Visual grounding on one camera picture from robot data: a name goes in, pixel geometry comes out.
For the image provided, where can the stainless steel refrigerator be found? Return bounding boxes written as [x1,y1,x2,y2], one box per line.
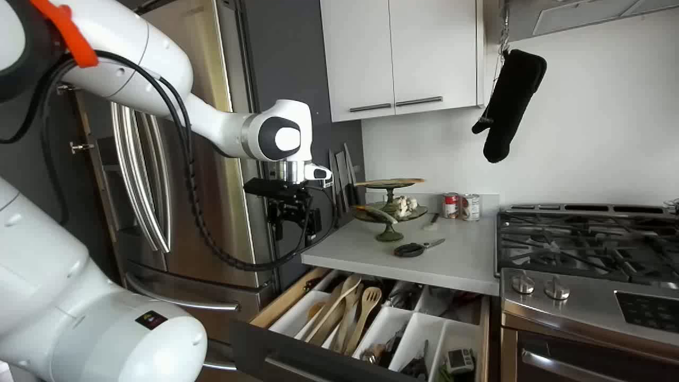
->
[69,0,282,382]

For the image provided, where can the red lidded jar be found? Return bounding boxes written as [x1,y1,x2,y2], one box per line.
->
[441,192,463,221]

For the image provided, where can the stainless steel gas stove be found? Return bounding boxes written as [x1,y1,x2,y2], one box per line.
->
[493,202,679,382]

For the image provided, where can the white drawer organizer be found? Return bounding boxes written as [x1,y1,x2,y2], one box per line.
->
[267,271,483,382]

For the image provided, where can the black oven mitt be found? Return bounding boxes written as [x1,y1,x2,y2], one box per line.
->
[471,47,549,165]

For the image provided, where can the orange cable clip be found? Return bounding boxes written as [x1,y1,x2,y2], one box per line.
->
[28,0,100,70]

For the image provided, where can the green tiered stand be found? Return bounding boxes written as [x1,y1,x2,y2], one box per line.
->
[349,176,429,244]

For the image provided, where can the brown wooden spoon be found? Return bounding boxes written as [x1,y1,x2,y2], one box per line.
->
[341,285,384,356]

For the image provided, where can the leaning metal racks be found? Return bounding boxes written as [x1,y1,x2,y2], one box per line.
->
[326,144,364,221]

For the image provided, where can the small black digital gadget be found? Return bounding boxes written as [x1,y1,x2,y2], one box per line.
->
[443,345,476,378]

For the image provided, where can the grey cabinet door handle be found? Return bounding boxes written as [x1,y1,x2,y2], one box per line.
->
[347,102,393,114]
[393,95,445,111]

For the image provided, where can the small white jar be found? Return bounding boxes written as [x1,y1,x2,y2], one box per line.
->
[463,192,483,222]

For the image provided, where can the black stove grate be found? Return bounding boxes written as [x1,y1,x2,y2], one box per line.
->
[497,204,679,286]

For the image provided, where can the pale wooden spoon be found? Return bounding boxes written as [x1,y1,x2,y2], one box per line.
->
[300,273,364,345]

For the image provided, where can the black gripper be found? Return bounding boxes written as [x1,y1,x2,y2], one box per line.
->
[241,176,314,241]

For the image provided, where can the silver stove knob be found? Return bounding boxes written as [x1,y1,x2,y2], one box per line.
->
[508,271,536,296]
[540,273,572,302]

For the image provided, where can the flat wooden spatula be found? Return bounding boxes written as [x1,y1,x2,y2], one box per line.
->
[326,294,364,355]

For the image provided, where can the grey range hood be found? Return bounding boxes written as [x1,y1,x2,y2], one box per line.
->
[505,0,679,42]

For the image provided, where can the white garlic bulb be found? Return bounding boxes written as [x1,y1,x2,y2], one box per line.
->
[389,195,420,219]

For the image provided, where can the black scoop utensil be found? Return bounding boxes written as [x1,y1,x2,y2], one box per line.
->
[393,236,447,258]

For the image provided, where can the metal hanging chain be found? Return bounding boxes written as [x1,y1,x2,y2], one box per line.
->
[497,0,514,54]

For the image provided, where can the white upper cabinet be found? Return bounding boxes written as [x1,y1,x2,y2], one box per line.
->
[318,0,497,122]

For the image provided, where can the open wooden kitchen drawer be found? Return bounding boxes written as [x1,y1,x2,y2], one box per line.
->
[229,265,493,382]

